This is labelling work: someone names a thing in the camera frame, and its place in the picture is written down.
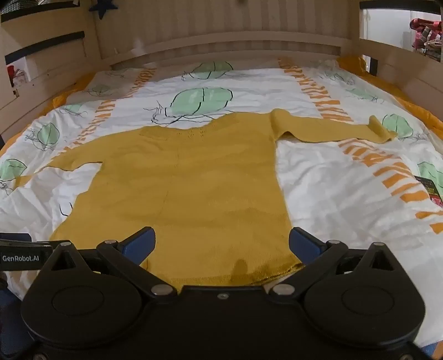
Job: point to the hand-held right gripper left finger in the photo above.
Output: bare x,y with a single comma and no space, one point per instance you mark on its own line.
142,242

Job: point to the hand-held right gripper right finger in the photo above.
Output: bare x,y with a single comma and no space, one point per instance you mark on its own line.
304,245

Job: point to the mustard yellow knit sweater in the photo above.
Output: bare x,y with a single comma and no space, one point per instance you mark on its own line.
193,194

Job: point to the white leaf-print duvet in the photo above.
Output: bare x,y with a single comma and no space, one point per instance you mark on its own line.
346,194

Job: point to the black printed packet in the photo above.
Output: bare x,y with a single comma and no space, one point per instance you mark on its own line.
431,190

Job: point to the red object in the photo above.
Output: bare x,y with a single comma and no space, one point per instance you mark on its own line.
11,72

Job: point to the orange bed sheet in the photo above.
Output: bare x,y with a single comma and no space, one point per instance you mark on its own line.
351,64

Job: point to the dark blue star decoration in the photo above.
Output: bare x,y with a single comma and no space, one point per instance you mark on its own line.
103,7

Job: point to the red patterned cloth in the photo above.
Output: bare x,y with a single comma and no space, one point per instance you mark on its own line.
427,34

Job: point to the light wooden bed frame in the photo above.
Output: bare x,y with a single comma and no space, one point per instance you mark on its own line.
242,34

